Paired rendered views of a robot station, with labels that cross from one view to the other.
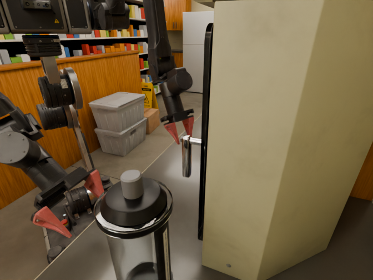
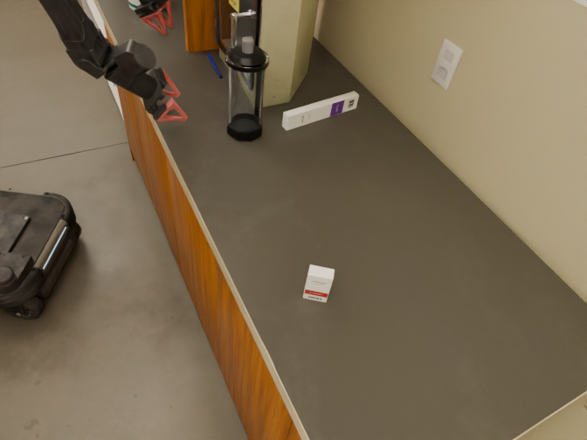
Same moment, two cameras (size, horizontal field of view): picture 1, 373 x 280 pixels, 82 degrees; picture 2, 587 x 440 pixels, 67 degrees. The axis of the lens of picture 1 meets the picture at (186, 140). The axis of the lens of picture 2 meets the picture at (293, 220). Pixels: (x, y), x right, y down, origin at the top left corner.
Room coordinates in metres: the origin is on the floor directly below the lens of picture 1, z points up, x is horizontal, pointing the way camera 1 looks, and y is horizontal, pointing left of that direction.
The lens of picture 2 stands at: (-0.48, 0.81, 1.72)
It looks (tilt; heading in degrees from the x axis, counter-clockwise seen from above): 48 degrees down; 304
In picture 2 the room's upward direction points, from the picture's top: 10 degrees clockwise
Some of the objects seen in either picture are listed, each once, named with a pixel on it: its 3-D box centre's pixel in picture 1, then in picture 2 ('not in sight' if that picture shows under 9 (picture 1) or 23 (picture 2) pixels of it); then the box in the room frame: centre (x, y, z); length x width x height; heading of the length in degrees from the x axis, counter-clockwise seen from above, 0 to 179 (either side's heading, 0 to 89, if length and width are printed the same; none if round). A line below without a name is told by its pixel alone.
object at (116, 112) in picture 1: (120, 110); not in sight; (2.60, 0.84, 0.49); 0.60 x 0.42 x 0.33; 158
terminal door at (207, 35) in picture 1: (224, 127); (235, 1); (0.44, -0.08, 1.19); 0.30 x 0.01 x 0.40; 158
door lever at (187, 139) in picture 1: (194, 157); (239, 28); (0.35, -0.02, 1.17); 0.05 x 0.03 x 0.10; 68
